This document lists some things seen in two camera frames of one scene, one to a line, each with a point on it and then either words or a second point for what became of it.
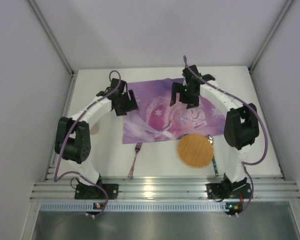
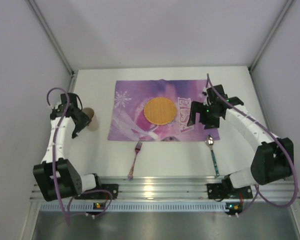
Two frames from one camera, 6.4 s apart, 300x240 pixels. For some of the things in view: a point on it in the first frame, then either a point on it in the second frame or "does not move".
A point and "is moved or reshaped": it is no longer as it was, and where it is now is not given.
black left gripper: [126, 104] -> [81, 120]
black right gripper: [184, 96] -> [203, 114]
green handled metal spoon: [211, 141] does not move
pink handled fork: [137, 147] does not move
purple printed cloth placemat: [156, 119] is moved or reshaped
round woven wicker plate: [195, 150] -> [160, 111]
